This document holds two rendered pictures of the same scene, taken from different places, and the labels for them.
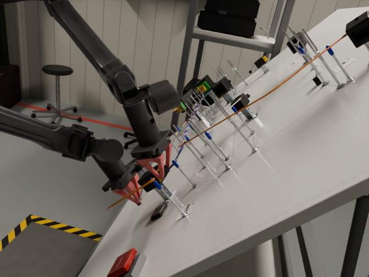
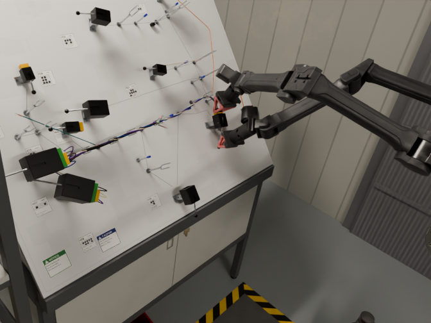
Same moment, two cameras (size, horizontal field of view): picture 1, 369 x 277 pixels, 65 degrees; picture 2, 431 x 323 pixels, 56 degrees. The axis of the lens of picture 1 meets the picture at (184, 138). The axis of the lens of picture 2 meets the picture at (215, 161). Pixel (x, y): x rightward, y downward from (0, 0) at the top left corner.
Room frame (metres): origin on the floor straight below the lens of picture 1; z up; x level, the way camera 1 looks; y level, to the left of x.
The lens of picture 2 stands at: (1.94, 0.81, 1.94)
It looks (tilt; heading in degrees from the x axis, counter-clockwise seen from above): 34 degrees down; 210
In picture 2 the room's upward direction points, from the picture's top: 10 degrees clockwise
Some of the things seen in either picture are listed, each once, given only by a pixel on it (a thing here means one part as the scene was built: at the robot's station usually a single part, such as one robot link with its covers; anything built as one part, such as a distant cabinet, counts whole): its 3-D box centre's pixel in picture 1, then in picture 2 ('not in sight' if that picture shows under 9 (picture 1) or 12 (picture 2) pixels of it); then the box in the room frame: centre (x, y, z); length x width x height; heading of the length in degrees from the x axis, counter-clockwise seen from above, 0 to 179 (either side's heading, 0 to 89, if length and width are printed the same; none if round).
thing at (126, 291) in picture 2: not in sight; (122, 290); (1.21, 0.08, 0.60); 0.55 x 0.02 x 0.39; 173
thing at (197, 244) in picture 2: not in sight; (217, 228); (0.67, 0.16, 0.60); 0.55 x 0.03 x 0.39; 173
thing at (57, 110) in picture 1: (60, 93); not in sight; (3.40, 1.61, 0.32); 0.60 x 0.57 x 0.63; 176
